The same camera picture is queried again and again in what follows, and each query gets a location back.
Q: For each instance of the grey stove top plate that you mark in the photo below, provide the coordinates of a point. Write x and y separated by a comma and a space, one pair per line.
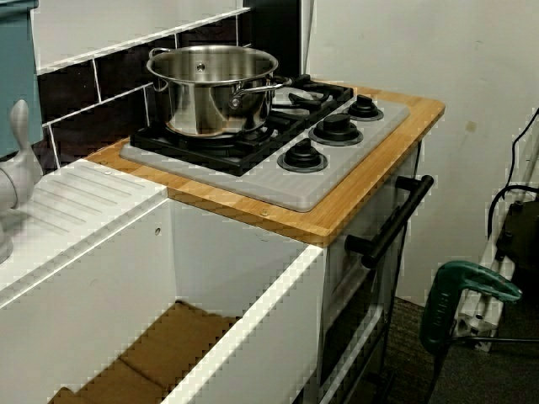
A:
269, 185

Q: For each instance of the stainless steel pot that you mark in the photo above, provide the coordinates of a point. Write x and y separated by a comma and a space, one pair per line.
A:
210, 105

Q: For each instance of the white toy sink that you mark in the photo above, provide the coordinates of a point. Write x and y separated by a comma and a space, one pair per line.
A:
126, 261

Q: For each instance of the silver aluminium bar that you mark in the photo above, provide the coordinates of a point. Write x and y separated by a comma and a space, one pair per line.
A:
494, 269

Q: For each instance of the black side panel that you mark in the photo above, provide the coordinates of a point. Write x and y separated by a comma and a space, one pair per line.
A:
301, 38

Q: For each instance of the brown cardboard sheet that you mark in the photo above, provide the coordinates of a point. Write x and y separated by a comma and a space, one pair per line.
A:
168, 345

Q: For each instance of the white oven door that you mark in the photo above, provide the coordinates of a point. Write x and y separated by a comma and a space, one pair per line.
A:
358, 303

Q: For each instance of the black stove knob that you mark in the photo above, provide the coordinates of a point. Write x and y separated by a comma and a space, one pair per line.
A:
302, 156
335, 128
363, 107

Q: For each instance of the black device box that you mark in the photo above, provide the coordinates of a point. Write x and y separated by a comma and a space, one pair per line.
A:
520, 227

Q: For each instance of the teal cabinet box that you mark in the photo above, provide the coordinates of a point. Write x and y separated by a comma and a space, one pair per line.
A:
17, 84

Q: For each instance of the grey toy faucet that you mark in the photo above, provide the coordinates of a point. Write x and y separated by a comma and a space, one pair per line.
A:
19, 168

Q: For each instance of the black burner grate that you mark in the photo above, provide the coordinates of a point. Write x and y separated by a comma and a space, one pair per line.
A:
324, 92
219, 153

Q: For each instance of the green bar clamp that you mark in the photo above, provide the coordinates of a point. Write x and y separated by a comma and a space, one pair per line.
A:
438, 307

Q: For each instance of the bamboo stove countertop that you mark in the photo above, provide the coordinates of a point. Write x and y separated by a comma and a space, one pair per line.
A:
370, 185

